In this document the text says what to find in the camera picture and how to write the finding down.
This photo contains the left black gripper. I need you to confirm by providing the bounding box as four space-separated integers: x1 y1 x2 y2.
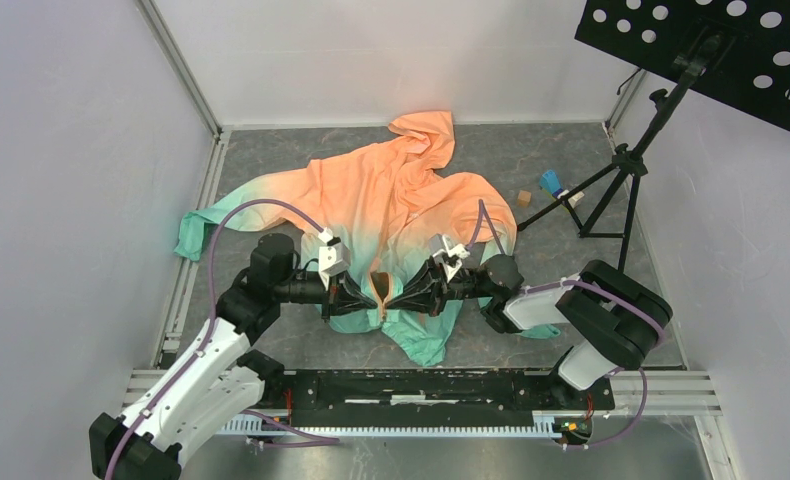
274 269 376 323

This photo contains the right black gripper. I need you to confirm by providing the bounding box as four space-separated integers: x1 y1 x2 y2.
384 254 489 317

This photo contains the orange and mint hooded jacket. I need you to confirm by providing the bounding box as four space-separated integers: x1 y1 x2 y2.
172 110 561 368

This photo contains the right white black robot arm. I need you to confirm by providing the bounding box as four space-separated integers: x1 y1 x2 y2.
386 254 673 408

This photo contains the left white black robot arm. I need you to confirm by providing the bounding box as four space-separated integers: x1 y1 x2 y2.
89 232 374 479

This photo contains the small wooden cube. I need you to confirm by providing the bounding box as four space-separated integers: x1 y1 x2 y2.
516 190 532 208

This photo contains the blue block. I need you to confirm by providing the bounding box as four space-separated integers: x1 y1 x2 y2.
539 169 564 198

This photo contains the small white block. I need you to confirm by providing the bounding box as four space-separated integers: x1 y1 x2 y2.
558 190 585 208

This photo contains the black tripod stand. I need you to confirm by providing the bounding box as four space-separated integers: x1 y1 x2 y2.
517 32 732 272

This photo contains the black perforated tray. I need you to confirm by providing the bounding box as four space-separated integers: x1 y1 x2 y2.
575 0 790 132

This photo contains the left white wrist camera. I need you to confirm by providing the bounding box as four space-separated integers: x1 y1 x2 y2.
318 227 350 283

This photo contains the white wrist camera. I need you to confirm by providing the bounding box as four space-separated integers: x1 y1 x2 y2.
318 227 350 283
429 234 470 281

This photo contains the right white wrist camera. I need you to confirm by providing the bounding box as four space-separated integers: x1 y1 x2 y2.
429 234 470 281

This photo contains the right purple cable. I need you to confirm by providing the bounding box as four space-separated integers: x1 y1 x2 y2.
469 198 667 451

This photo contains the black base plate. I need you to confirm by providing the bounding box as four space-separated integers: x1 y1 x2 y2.
256 369 615 428

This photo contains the white slotted cable duct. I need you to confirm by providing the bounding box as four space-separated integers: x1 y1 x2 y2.
217 414 561 440

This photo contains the aluminium frame rail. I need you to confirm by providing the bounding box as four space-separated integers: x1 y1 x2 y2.
122 369 723 417

